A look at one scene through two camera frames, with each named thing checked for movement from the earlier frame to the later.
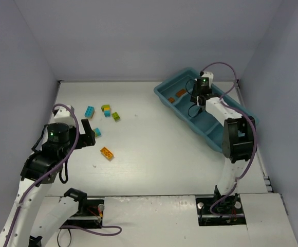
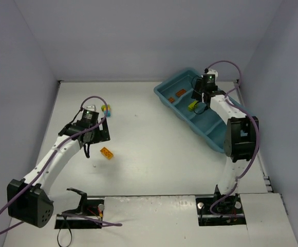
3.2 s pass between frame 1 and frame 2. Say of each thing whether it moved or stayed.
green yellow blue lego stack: stayed
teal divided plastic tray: stayed
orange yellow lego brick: stayed
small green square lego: moved
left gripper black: moved
